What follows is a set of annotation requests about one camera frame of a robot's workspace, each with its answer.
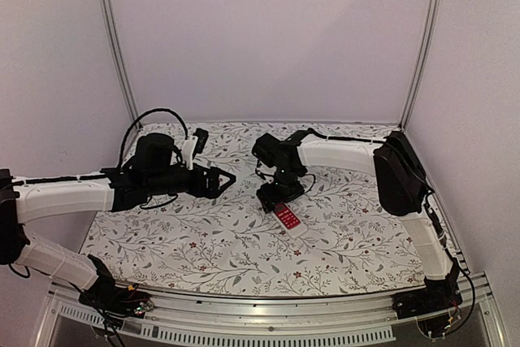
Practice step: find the white remote control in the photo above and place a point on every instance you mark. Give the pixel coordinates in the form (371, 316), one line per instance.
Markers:
(292, 225)

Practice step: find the aluminium front rail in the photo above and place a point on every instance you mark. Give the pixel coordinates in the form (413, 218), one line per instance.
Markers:
(197, 319)

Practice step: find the right aluminium frame post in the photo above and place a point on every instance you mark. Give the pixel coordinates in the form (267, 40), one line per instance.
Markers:
(428, 32)

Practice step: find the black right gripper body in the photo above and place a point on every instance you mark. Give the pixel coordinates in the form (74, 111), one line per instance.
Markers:
(282, 192)

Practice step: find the left aluminium frame post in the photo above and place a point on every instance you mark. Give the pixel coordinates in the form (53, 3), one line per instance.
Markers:
(112, 35)

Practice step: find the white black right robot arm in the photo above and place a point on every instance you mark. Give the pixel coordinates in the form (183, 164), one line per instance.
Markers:
(401, 182)

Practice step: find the floral patterned table mat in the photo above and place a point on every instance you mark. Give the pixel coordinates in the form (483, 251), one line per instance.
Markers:
(230, 246)

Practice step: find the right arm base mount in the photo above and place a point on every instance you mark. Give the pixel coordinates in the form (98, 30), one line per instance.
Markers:
(425, 301)

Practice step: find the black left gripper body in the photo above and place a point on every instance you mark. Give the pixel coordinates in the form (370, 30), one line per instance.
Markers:
(200, 189)

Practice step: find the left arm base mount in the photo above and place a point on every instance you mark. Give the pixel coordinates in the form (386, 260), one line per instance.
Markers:
(126, 301)

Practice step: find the aluminium frame post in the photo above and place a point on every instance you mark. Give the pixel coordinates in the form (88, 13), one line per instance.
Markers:
(112, 35)
(428, 32)

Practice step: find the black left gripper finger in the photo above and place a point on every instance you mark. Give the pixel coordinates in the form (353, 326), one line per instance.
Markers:
(222, 177)
(216, 189)

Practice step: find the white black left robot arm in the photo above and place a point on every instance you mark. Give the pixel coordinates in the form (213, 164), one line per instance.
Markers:
(157, 168)

